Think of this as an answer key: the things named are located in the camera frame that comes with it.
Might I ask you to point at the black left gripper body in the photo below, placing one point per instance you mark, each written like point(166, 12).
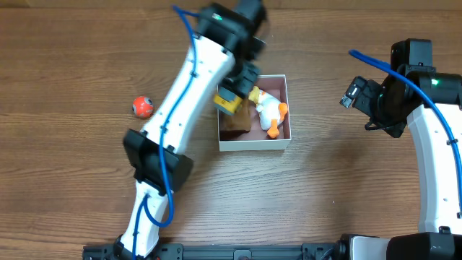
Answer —
point(244, 81)

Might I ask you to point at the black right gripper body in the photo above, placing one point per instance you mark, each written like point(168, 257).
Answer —
point(366, 100)

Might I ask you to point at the yellow toy excavator truck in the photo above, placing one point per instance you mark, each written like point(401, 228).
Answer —
point(227, 101)

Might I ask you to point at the brown plush bear toy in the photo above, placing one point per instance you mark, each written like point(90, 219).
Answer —
point(240, 121)

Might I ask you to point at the white plush duck toy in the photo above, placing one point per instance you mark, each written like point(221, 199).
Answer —
point(271, 111)

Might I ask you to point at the red grey toy ball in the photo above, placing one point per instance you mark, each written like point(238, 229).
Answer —
point(142, 107)

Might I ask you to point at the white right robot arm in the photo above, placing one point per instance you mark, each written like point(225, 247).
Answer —
point(414, 96)

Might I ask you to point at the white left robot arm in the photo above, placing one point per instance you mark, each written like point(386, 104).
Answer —
point(218, 66)

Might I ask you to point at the white box pink interior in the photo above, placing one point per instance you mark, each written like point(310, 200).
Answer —
point(257, 139)

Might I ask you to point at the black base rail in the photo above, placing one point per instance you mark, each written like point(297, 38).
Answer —
point(306, 251)

